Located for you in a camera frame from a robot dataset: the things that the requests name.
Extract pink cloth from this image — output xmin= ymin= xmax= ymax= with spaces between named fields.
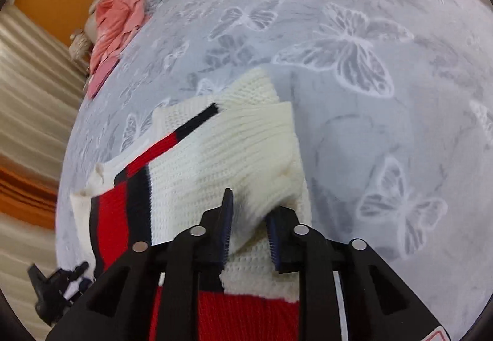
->
xmin=87 ymin=0 xmax=159 ymax=100

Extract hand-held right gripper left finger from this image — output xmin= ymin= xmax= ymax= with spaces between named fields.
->
xmin=46 ymin=188 xmax=235 ymax=341

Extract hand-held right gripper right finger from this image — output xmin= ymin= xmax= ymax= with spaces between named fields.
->
xmin=266 ymin=206 xmax=452 ymax=341

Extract white knitted sweater red navy stripes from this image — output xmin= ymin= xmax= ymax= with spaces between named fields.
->
xmin=70 ymin=67 xmax=340 ymax=341

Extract grey butterfly blanket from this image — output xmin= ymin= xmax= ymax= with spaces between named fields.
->
xmin=56 ymin=0 xmax=488 ymax=341

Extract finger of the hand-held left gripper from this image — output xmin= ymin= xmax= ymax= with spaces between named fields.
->
xmin=28 ymin=263 xmax=55 ymax=290
xmin=54 ymin=261 xmax=93 ymax=299

